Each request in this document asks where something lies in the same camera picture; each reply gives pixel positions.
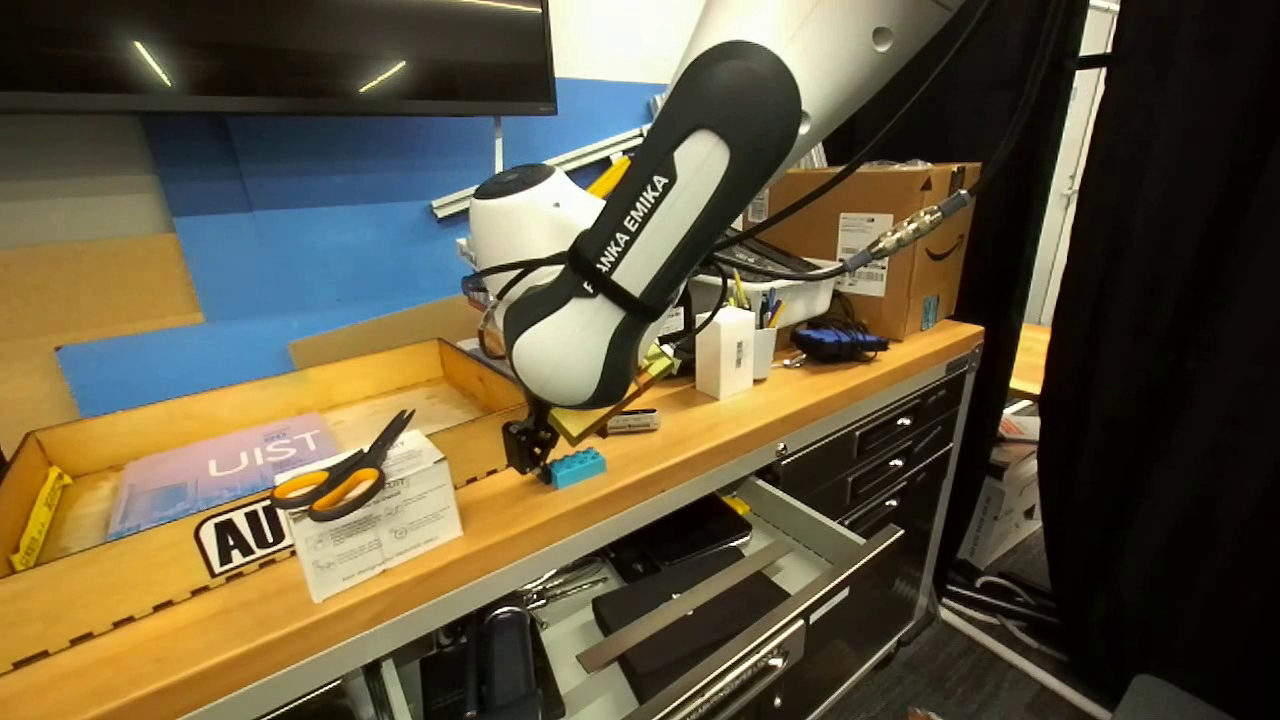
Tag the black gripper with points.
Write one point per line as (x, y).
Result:
(530, 432)

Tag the small blue block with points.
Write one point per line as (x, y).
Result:
(576, 465)

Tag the black cabinet drawer with tools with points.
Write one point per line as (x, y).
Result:
(812, 563)

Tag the white black Franka robot arm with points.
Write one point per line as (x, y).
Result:
(642, 241)

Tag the small grey block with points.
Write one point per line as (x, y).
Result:
(633, 423)

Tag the yellow green flat card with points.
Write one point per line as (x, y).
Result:
(583, 427)

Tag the white paper sheet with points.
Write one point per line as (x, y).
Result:
(385, 533)

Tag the black tablet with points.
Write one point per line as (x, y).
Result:
(680, 533)

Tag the black case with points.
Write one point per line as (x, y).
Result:
(507, 663)

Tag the grey metal bar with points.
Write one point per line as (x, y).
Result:
(667, 619)

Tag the small white carton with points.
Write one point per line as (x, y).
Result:
(724, 353)

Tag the black foam pad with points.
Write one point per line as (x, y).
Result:
(695, 643)

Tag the white pen cup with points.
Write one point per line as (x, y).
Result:
(767, 353)

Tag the yellow black bar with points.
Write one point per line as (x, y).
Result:
(610, 174)

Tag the black white letter sticker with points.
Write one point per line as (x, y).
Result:
(240, 540)

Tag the white plastic bin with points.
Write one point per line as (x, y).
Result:
(805, 302)

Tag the blue zippered pouch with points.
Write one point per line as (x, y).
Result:
(839, 342)

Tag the purple UIST booklet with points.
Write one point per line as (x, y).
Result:
(201, 472)

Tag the black tool cabinet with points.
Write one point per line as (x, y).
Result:
(904, 453)

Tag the brown cardboard box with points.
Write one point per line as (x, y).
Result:
(904, 266)

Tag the wooden laser cut tray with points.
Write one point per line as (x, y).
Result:
(83, 601)

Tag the yellow strip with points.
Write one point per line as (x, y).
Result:
(38, 521)

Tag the black curtain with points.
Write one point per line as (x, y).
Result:
(1175, 335)

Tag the aluminium rail frame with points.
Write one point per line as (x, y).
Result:
(460, 200)

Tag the black wall monitor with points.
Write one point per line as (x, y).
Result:
(265, 52)

